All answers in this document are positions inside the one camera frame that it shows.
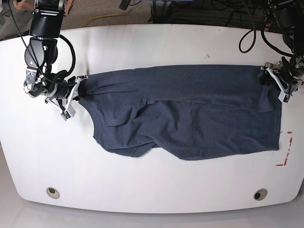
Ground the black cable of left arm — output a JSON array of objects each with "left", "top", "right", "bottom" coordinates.
[{"left": 238, "top": 0, "right": 295, "bottom": 57}]

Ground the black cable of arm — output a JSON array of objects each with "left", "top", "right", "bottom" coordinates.
[
  {"left": 42, "top": 34, "right": 77, "bottom": 84},
  {"left": 238, "top": 0, "right": 295, "bottom": 57}
]

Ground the yellow cable on floor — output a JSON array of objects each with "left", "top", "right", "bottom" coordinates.
[{"left": 81, "top": 9, "right": 126, "bottom": 29}]

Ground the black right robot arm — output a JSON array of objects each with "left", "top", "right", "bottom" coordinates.
[{"left": 24, "top": 0, "right": 82, "bottom": 101}]

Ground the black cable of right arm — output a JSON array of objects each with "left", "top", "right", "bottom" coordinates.
[{"left": 42, "top": 34, "right": 77, "bottom": 84}]

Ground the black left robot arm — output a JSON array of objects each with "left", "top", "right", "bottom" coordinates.
[{"left": 261, "top": 0, "right": 304, "bottom": 90}]

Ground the red tape rectangle marking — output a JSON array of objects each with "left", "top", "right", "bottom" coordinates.
[{"left": 275, "top": 131, "right": 293, "bottom": 167}]

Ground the power strip with red light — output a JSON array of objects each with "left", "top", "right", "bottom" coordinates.
[{"left": 262, "top": 14, "right": 273, "bottom": 31}]

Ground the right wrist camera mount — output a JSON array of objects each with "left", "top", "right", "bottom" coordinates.
[{"left": 45, "top": 75, "right": 89, "bottom": 121}]

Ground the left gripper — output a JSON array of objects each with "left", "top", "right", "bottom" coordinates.
[{"left": 260, "top": 56, "right": 304, "bottom": 89}]

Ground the cardboard box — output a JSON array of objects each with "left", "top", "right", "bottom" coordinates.
[{"left": 13, "top": 0, "right": 74, "bottom": 16}]

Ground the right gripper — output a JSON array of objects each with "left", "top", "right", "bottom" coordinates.
[{"left": 24, "top": 66, "right": 89, "bottom": 99}]

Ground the left table grommet hole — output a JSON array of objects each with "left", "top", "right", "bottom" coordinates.
[{"left": 46, "top": 187, "right": 60, "bottom": 200}]

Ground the table grommet hole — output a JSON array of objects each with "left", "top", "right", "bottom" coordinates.
[
  {"left": 254, "top": 189, "right": 268, "bottom": 201},
  {"left": 46, "top": 187, "right": 60, "bottom": 200}
]

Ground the dark blue T-shirt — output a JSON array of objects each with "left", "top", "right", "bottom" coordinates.
[{"left": 80, "top": 65, "right": 282, "bottom": 161}]

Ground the right table grommet hole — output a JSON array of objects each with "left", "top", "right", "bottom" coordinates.
[{"left": 254, "top": 189, "right": 268, "bottom": 201}]

